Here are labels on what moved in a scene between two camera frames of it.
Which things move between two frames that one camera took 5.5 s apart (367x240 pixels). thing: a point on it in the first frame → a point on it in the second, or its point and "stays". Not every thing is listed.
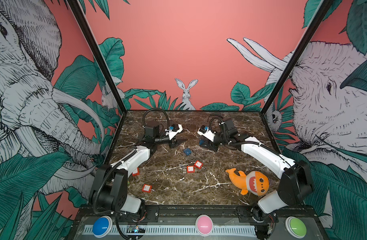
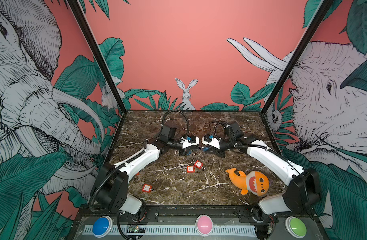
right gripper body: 219,141 → 224,146
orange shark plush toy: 255,183 stays
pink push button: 204,224 stays
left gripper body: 163,139 → 184,152
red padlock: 198,164 stays
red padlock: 190,169 stays
